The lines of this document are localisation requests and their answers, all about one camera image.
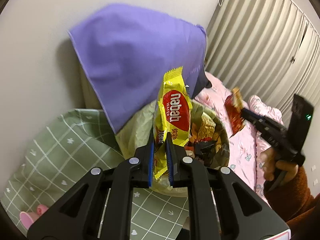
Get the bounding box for red snack wrapper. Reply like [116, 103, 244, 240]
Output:
[225, 87, 245, 136]

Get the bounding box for yellow nabati wafer wrapper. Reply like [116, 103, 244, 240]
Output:
[153, 67, 192, 180]

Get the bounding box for brown sleeve forearm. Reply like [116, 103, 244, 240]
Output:
[264, 167, 319, 239]

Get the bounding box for right hand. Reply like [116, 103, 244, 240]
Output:
[260, 147, 299, 186]

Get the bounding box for pink bedding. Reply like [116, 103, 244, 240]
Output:
[196, 72, 270, 200]

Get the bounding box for orange snack wrapper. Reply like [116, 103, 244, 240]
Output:
[189, 113, 216, 144]

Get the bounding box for beige pleated curtain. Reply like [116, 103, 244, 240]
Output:
[206, 0, 319, 124]

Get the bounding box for green grid tablecloth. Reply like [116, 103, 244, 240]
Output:
[1, 109, 189, 239]

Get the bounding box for purple cloth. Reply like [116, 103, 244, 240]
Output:
[69, 4, 210, 133]

